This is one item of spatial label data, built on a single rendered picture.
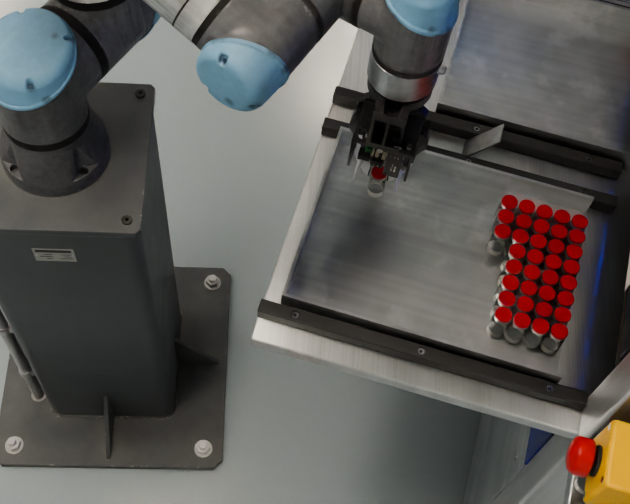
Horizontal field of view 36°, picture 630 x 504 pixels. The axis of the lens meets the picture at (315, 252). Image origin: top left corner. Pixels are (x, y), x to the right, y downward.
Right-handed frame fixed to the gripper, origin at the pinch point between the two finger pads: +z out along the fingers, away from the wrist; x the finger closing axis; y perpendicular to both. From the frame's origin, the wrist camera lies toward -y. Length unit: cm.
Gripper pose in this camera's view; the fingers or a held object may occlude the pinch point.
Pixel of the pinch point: (380, 166)
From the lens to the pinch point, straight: 121.5
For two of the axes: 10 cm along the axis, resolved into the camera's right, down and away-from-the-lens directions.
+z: -0.8, 4.8, 8.8
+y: -2.7, 8.3, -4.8
